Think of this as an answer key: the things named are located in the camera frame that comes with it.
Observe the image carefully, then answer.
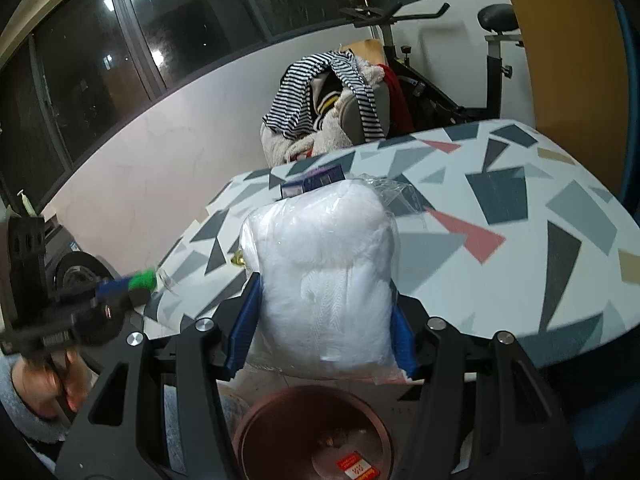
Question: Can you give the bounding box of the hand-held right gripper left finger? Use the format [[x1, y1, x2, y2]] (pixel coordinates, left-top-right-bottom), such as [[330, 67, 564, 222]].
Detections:
[[55, 272, 263, 480]]

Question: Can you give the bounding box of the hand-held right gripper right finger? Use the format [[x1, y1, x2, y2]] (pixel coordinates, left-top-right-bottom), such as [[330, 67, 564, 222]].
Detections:
[[387, 284, 586, 480]]

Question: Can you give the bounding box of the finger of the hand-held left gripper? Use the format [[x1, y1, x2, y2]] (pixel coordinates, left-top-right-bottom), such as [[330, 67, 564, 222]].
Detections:
[[55, 274, 136, 303], [102, 289, 153, 318]]

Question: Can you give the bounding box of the bright green wrapper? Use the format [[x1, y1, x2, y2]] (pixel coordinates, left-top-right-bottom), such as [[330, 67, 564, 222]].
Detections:
[[128, 269, 157, 292]]

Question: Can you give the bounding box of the white cotton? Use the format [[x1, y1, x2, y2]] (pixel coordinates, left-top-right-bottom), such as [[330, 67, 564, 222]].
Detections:
[[239, 174, 433, 386]]

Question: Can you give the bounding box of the brown round trash bin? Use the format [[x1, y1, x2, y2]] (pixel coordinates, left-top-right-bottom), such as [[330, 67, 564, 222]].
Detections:
[[232, 385, 401, 480]]

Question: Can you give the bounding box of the blue ice cream box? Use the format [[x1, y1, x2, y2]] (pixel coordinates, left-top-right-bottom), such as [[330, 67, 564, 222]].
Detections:
[[280, 165, 347, 200]]

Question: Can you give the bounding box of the person's left forearm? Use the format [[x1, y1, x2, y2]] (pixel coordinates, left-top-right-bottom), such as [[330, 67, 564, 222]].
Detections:
[[0, 355, 73, 448]]

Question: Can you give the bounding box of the person's left hand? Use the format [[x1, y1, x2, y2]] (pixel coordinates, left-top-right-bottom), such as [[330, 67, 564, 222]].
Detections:
[[10, 350, 93, 421]]

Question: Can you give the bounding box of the clear plastic wrapper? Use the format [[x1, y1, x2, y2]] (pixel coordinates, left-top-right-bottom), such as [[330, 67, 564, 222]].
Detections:
[[156, 267, 184, 296]]

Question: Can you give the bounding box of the black scooter wheel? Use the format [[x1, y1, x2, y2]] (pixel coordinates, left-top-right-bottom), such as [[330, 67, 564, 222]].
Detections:
[[54, 252, 117, 302]]

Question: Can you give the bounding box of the red label wrapper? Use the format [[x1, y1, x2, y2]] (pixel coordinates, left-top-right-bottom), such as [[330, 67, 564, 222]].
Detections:
[[337, 452, 382, 480]]

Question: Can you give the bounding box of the dark window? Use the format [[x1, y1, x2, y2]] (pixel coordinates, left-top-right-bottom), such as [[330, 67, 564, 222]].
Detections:
[[0, 0, 486, 201]]

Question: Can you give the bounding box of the red garment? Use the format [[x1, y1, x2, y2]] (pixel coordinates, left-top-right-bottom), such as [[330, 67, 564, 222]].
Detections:
[[377, 64, 416, 133]]

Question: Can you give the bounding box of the black garment with yellow stripes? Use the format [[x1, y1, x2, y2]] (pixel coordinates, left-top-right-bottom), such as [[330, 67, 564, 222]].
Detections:
[[307, 72, 347, 117]]

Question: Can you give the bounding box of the orange wooden panel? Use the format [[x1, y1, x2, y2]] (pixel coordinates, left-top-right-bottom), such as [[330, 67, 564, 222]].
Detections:
[[495, 0, 632, 161]]

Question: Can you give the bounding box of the black exercise bike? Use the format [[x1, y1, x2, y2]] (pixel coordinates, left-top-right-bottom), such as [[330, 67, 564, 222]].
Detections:
[[339, 2, 526, 137]]

